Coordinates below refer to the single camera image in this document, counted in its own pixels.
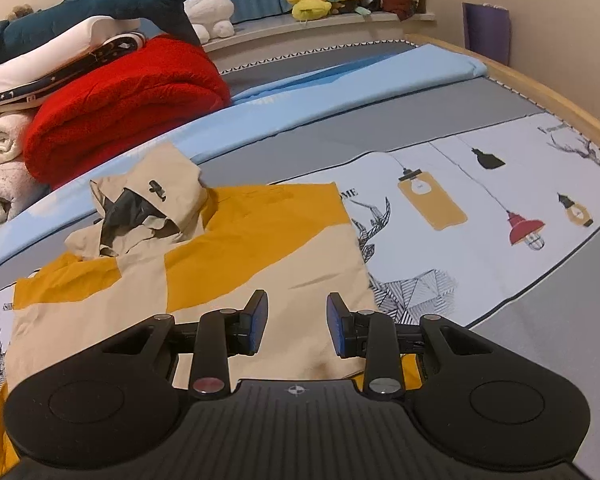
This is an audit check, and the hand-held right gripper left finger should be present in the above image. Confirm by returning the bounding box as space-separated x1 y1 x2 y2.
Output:
97 289 271 400

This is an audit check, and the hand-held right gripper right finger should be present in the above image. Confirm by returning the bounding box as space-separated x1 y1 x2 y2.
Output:
326 292 496 401

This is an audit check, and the beige and yellow hooded jacket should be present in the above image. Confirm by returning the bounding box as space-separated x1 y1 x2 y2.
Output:
0 141 423 478

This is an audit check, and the grey printed bed sheet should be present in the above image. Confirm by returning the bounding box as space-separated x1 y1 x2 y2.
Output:
0 37 600 426

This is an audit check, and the light blue folded blanket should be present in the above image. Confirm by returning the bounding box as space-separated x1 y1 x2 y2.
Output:
0 44 486 281

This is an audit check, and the red fleece blanket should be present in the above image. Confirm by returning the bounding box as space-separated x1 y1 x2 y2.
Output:
22 35 232 191

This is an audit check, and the grey window ledge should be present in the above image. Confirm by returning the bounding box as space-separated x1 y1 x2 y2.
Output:
202 10 438 56

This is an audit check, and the white fluffy folded blanket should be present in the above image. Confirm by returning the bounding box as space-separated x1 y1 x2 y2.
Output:
0 110 48 243

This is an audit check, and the white plush toy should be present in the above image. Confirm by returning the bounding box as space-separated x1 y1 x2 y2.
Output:
182 0 236 43

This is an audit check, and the purple bag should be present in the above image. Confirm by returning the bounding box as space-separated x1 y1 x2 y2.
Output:
462 2 511 66

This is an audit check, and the white folded pillow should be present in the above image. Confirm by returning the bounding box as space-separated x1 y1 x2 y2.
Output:
0 16 141 98

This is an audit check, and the dark teal shark plush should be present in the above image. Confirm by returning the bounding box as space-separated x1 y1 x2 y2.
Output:
0 0 222 71

